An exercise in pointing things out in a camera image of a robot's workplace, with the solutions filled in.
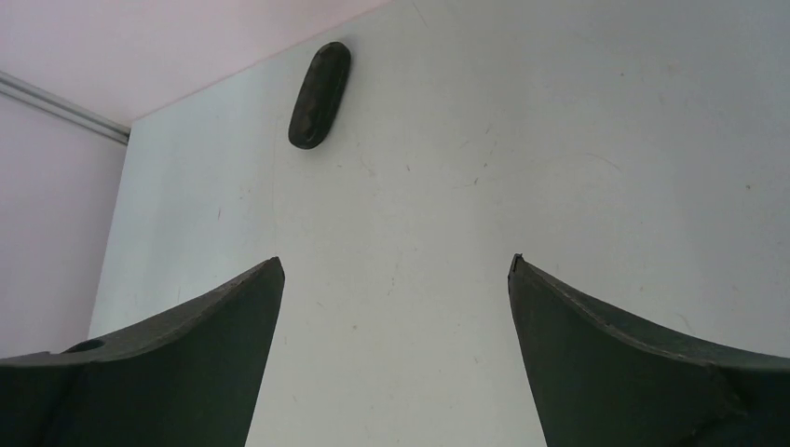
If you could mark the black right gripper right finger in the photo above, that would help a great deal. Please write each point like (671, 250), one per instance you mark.
(602, 376)

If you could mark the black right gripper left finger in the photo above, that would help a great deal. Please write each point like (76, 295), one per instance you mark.
(188, 376)

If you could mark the black glasses case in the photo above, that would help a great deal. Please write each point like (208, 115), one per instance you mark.
(320, 95)

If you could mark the aluminium corner rail left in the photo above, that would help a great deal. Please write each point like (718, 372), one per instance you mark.
(49, 103)

